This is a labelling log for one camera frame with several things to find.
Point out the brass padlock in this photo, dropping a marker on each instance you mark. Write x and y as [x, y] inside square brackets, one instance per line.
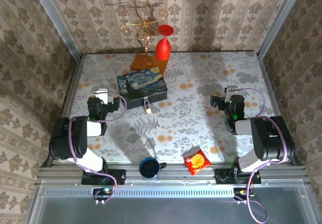
[147, 107]

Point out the red snack packet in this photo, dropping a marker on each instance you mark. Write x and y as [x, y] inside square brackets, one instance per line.
[197, 161]

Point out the aluminium corner post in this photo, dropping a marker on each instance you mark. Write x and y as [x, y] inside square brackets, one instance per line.
[56, 20]
[279, 20]

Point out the aluminium frame rail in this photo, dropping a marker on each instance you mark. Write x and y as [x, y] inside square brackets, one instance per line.
[176, 175]

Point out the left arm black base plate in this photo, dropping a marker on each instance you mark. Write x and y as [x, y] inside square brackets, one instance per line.
[118, 177]

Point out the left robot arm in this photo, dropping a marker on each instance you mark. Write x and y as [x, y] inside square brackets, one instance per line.
[68, 138]

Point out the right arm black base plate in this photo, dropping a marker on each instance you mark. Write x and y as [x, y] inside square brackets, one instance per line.
[256, 178]

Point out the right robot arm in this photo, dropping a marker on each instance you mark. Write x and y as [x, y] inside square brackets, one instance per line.
[266, 138]

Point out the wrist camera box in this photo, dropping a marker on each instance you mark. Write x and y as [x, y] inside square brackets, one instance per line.
[101, 96]
[231, 89]

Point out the dark blue mug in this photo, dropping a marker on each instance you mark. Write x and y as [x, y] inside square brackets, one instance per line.
[148, 168]

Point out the starry night painted box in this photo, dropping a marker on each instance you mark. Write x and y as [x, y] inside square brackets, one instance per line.
[141, 83]

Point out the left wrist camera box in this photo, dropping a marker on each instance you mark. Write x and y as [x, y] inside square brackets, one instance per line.
[101, 96]

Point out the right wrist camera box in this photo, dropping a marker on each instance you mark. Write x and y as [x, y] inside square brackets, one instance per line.
[231, 89]

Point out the grey metal vented cover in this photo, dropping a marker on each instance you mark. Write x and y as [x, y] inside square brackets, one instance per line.
[163, 209]

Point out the red wine glass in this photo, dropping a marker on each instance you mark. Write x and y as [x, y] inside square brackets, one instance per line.
[163, 49]

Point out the floral table mat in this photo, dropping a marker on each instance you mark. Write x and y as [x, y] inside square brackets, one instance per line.
[191, 108]

